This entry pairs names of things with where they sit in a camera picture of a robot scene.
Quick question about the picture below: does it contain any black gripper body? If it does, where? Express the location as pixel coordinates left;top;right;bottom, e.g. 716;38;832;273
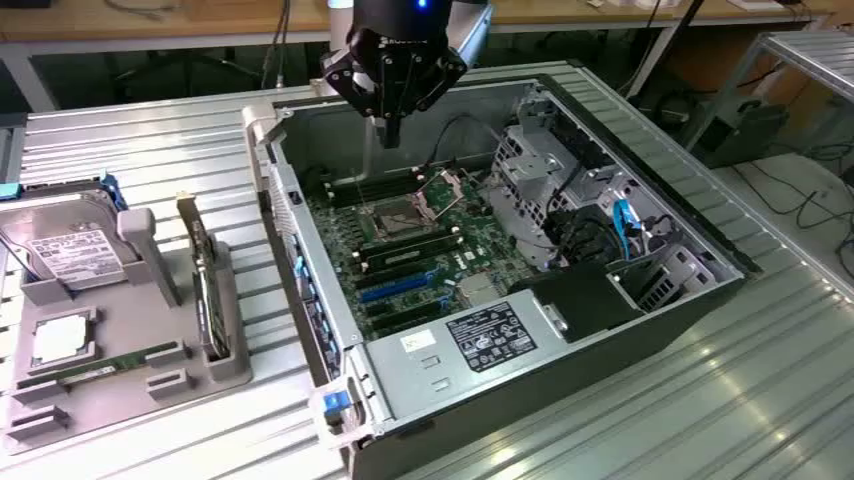
350;0;457;64

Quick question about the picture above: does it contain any black graphics card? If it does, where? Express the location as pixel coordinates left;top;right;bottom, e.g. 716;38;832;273
174;191;234;362

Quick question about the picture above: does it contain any black RAM slot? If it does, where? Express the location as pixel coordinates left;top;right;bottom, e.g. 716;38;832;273
322;173;430;200
329;183;433;210

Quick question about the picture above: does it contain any metal socket cover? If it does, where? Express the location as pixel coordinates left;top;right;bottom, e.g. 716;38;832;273
413;167;470;212

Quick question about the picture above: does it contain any grey metal disk bay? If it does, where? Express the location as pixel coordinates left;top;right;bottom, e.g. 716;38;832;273
489;123;590;266

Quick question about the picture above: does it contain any black chair base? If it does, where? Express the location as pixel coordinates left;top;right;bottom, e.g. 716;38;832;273
111;48;263;95

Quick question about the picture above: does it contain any CPU socket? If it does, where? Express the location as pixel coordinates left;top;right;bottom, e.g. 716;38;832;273
369;199;424;242

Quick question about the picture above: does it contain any green motherboard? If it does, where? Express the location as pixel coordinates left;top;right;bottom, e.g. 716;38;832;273
303;167;529;341

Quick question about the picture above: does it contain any black expansion slot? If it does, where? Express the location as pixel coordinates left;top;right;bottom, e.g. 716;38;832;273
352;263;430;292
365;299;448;335

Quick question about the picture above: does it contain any blue expansion slot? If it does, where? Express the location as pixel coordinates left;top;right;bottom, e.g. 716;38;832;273
358;278;437;305

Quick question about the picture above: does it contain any silver chipset heatsink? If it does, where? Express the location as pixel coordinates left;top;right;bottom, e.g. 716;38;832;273
457;274;501;307

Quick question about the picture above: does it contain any black air shroud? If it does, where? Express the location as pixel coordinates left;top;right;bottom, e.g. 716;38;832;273
510;262;648;345

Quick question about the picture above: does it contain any silver hard disk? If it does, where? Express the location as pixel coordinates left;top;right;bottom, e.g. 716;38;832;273
0;192;129;292

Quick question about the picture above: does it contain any grey power supply unit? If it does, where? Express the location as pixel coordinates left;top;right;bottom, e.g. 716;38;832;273
364;289;577;422

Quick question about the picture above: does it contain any black open PC case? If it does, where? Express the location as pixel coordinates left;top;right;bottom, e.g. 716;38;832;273
241;59;764;480

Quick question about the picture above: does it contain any silver CPU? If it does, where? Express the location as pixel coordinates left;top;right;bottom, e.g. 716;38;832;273
31;319;93;362

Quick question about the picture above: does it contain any grey parts rack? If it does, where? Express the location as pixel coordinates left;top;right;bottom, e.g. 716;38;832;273
3;208;253;456

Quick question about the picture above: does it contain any green RAM stick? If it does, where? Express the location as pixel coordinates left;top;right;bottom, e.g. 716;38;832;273
17;347;186;394

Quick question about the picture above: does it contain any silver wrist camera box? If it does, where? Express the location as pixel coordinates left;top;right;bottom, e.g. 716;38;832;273
453;0;497;70

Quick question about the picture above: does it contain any black looped wire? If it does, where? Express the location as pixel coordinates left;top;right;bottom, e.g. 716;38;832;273
429;113;501;167

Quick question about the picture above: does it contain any hanging grey cable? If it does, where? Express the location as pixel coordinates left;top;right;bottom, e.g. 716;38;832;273
265;0;297;90

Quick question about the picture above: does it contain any wooden desk white frame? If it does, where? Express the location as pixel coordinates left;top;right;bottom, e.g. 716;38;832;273
0;0;836;114

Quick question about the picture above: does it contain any grey cable on desk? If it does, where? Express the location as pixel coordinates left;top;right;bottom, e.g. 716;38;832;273
105;0;183;22

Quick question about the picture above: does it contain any black coiled cable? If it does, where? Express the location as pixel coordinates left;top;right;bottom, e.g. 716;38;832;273
656;88;701;127

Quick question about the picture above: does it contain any black power wire bundle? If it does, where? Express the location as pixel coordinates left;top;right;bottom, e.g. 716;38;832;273
542;203;617;267

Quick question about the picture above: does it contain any blue data wire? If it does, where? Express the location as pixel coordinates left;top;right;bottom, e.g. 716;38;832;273
609;198;648;262

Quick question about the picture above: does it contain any blue hard disk bracket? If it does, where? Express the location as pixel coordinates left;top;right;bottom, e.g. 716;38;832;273
0;169;130;216

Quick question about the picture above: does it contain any black box with handle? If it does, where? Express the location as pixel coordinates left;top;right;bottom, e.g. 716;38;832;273
698;98;791;170

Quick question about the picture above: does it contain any aluminium slat frame table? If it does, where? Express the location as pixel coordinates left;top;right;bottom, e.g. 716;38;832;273
684;31;854;152

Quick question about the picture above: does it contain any thin disk wire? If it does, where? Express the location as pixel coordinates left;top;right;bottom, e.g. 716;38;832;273
0;235;34;282

